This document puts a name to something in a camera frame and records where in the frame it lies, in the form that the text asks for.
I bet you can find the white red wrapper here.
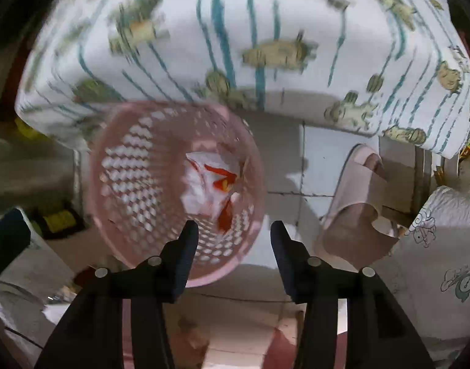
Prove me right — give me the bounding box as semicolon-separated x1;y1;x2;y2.
180;150;247;235

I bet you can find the pink slipper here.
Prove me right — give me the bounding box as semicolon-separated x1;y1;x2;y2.
314;144;398;272

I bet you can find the pink plastic waste basket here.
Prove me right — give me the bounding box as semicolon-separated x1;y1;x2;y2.
89;101;265;288

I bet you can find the cartoon print table cloth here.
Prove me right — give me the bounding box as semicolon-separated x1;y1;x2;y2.
15;0;470;158

